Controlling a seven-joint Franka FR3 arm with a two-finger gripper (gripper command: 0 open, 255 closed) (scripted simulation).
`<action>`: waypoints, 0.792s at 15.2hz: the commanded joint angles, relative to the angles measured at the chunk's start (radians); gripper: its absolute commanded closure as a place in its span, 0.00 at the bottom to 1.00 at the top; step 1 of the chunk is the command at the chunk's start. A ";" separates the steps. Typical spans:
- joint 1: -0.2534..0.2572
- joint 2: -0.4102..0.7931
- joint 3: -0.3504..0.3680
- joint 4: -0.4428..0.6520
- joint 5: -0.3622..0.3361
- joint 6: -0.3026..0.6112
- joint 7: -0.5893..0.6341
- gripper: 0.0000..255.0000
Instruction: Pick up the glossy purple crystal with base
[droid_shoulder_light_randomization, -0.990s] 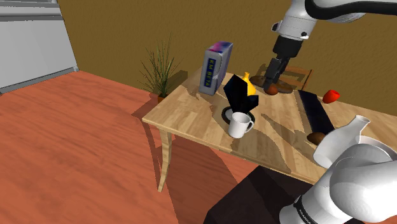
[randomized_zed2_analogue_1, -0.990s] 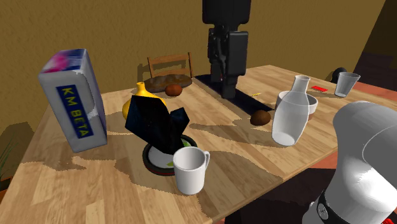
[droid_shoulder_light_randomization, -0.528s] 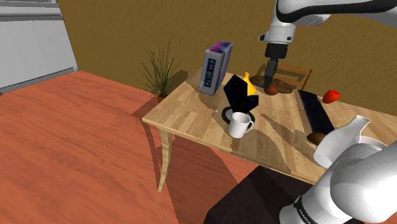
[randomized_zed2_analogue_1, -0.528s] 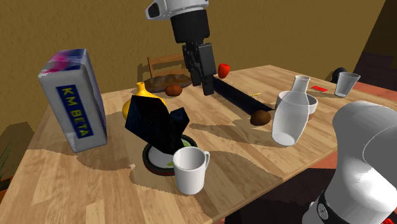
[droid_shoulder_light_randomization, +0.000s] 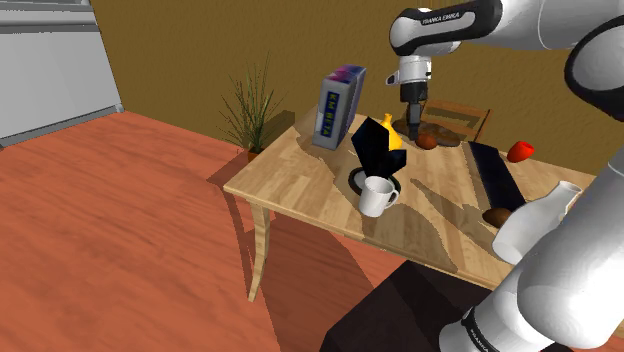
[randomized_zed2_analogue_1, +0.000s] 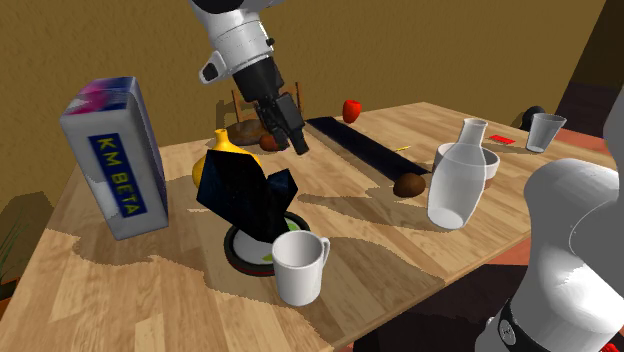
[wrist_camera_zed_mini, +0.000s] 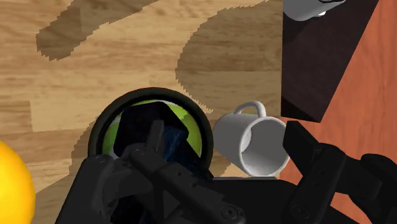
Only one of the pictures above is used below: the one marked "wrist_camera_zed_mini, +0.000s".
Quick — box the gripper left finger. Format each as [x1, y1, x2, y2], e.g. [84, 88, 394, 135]
[55, 119, 247, 224]

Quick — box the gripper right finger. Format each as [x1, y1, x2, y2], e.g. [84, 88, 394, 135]
[282, 120, 397, 224]

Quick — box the white mug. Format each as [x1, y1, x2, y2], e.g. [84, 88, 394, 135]
[212, 101, 291, 178]

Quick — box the black bowl with green inside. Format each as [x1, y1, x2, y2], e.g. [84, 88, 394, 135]
[87, 87, 215, 179]

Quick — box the yellow round fruit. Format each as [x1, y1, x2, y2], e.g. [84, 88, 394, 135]
[0, 140, 37, 224]

